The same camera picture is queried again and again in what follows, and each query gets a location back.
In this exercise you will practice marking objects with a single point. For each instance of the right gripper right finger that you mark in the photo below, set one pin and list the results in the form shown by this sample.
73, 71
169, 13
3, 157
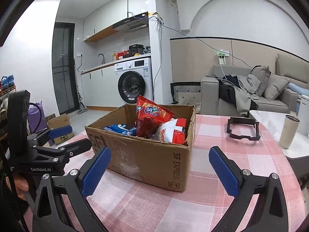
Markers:
270, 211

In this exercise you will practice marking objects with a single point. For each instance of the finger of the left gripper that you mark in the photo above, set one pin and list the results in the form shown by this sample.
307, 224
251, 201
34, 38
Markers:
59, 132
73, 149

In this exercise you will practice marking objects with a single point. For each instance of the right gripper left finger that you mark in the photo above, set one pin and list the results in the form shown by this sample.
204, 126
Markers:
49, 212

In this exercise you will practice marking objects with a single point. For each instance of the blue Oreo cookie pack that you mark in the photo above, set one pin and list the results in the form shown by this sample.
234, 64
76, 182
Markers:
122, 129

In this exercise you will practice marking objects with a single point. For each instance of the red triangular chip bag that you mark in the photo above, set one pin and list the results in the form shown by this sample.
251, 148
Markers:
149, 116

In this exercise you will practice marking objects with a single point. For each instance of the white red snack bag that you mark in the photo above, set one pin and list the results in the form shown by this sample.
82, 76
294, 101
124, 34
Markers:
172, 131

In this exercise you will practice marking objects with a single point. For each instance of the person's left hand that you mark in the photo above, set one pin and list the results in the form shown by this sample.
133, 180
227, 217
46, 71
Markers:
21, 186

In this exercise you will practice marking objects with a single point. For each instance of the purple plastic bag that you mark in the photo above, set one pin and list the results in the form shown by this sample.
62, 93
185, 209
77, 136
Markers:
36, 118

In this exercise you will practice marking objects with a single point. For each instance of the pink plaid tablecloth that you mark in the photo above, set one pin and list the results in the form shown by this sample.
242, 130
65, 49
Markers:
123, 204

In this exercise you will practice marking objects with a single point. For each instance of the white lower kitchen cabinet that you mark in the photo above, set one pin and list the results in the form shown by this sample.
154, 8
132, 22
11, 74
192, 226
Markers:
100, 88

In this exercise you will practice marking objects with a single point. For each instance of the white kitchen cabinet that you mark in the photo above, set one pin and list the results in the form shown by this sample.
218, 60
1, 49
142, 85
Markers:
99, 24
100, 88

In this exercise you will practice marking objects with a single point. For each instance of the SF cardboard box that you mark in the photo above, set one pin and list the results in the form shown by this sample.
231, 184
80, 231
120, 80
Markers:
161, 164

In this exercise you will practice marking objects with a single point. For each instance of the beige tumbler cup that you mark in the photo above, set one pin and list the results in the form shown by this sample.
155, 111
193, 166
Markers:
289, 129

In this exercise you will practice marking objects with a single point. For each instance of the white washing machine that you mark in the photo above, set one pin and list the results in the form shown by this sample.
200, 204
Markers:
134, 79

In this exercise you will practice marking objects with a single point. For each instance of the yellow bottle on counter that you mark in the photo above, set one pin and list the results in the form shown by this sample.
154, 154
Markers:
114, 56

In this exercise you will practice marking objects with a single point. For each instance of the dark glass door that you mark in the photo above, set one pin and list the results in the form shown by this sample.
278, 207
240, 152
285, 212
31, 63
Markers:
63, 68

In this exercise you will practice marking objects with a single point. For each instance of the red box on counter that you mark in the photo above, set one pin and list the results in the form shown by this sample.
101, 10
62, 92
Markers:
123, 54

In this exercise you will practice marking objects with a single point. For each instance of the black pressure cooker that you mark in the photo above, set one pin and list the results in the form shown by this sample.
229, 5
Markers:
136, 49

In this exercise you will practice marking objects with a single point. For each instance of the white upper kitchen cabinet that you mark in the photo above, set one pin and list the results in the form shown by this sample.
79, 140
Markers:
99, 24

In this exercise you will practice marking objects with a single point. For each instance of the light blue pillow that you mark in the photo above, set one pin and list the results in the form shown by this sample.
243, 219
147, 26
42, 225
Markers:
298, 90

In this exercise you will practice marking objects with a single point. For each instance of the grey pillow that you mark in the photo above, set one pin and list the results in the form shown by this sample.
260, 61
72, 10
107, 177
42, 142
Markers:
262, 73
276, 85

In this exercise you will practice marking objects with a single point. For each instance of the black patterned chair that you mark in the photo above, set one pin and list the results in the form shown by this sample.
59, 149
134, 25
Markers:
186, 93

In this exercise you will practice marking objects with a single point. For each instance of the grey jacket on sofa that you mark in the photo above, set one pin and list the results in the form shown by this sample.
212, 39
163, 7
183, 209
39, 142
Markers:
245, 94

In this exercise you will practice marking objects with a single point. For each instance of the range hood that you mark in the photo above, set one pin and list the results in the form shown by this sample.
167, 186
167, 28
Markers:
132, 24

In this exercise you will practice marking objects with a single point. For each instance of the grey sofa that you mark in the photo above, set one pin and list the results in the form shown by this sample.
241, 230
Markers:
296, 70

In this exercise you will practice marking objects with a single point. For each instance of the black plastic frame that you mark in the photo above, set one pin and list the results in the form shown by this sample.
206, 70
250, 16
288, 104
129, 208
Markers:
249, 125

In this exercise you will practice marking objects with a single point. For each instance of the white power strip on wall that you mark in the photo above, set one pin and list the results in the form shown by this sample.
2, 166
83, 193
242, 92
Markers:
222, 56

